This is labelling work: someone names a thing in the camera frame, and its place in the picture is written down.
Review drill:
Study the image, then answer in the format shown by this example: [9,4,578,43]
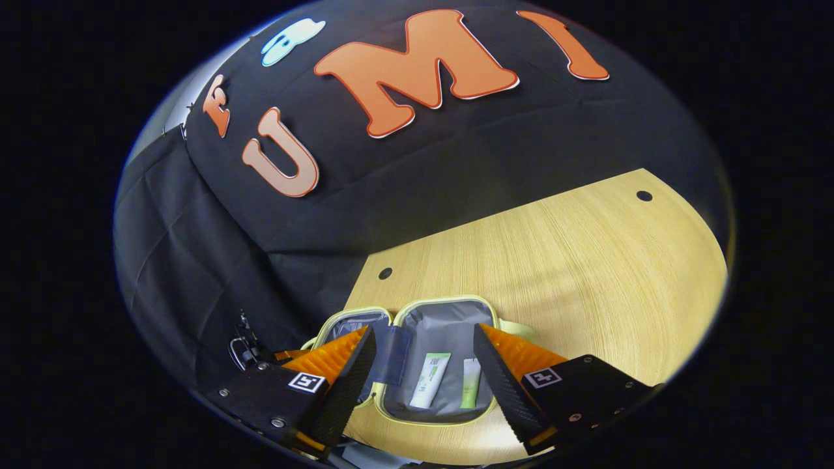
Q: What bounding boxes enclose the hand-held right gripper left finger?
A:
[205,326,379,461]

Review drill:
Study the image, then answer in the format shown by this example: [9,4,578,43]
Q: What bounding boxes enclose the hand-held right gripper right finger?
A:
[472,324,663,457]

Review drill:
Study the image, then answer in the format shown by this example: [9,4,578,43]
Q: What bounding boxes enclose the green skin care tube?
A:
[459,358,483,410]

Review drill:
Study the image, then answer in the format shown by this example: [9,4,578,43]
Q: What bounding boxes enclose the pale yellow suitcase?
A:
[301,295,538,427]

